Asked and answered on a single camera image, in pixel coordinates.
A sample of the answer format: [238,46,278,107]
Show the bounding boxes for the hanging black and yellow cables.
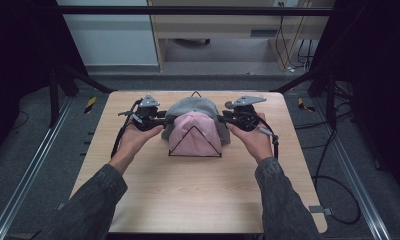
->
[275,1,316,73]

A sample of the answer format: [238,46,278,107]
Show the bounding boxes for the black stand leg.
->
[271,66,339,130]
[48,63,115,128]

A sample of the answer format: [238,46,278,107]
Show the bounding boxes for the aluminium rail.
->
[0,98,74,240]
[311,96,393,240]

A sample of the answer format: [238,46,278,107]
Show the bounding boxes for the grey knit beanie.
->
[161,96,232,146]

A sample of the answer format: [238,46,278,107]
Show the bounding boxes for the black wire rack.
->
[168,90,222,158]

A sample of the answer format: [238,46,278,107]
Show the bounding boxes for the grey metal bracket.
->
[308,204,333,216]

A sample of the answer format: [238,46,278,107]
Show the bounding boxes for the left hand-held gripper cable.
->
[110,98,144,160]

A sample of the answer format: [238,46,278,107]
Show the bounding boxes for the person's left hand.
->
[108,114,165,176]

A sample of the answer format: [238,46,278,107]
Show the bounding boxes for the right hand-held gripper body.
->
[225,95,268,132]

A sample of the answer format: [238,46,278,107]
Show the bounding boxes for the white cabinet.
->
[55,0,160,67]

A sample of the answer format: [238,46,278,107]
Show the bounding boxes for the hand-held gripper cable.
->
[110,98,144,160]
[257,115,280,161]

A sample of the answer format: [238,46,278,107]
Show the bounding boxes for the person's right hand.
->
[226,112,275,164]

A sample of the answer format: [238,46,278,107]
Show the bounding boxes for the right hand-held gripper cable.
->
[257,115,280,161]

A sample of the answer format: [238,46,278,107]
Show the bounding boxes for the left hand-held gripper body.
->
[117,94,167,132]

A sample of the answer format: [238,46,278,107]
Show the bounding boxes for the black floor cable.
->
[293,99,362,225]

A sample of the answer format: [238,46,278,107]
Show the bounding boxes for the light wooden desk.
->
[147,0,336,72]

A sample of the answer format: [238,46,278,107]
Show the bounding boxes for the pink knit beanie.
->
[167,110,223,157]

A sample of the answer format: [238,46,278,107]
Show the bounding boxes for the black frame crossbar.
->
[57,5,334,16]

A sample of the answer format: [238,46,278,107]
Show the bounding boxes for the yellow black striped tape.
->
[297,97,316,113]
[84,96,98,115]

